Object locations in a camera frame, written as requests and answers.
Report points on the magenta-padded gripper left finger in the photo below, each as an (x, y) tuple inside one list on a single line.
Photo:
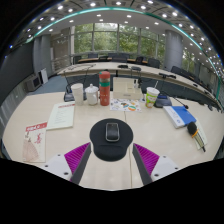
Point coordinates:
[(60, 165)]

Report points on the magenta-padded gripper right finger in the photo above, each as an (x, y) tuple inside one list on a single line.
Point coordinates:
[(163, 165)]

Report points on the black computer mouse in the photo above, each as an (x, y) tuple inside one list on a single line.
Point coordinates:
[(112, 132)]

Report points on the black mouse pad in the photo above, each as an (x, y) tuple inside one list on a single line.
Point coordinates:
[(111, 150)]

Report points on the red and white leaflet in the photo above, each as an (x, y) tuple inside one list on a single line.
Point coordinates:
[(33, 143)]

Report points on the cream sheet with red heading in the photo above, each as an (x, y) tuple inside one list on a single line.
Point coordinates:
[(61, 115)]

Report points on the blue and white book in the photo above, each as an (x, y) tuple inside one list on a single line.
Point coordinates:
[(180, 116)]

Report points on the white paper booklet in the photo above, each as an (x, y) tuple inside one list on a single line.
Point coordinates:
[(202, 130)]

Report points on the black gooseneck microphone console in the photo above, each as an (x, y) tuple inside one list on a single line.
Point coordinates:
[(162, 101), (68, 97)]

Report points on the green-print drink cup with straw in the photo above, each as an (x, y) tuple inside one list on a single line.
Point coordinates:
[(151, 98)]

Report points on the colourful sticker sheet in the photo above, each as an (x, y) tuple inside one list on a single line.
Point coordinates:
[(125, 105)]

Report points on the stack of white paper cups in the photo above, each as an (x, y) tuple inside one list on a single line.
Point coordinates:
[(77, 95)]

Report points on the white lidded mug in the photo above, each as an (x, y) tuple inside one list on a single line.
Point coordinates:
[(92, 96)]

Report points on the cream cardboard box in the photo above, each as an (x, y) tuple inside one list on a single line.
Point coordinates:
[(125, 90)]

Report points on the red flask with green band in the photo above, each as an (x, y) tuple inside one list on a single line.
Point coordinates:
[(104, 91)]

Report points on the long curved conference desk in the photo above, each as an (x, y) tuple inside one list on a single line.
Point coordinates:
[(146, 71)]

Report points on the group of dark office chairs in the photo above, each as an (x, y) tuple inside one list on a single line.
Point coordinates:
[(154, 62)]

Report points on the group of ceiling lights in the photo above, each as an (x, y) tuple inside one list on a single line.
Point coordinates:
[(118, 3)]

